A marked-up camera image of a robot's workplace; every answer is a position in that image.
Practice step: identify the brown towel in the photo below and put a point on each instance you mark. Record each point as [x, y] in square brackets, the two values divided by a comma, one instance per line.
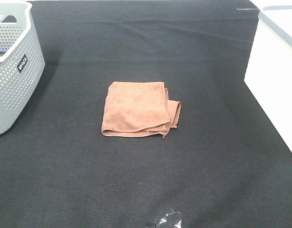
[135, 109]

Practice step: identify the black table cloth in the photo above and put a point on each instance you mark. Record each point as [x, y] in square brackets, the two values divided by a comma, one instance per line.
[224, 166]

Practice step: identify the white storage box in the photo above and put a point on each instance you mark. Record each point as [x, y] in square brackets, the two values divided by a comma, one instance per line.
[269, 71]

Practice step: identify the grey perforated plastic basket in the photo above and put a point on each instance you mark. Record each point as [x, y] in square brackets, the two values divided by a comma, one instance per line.
[21, 61]

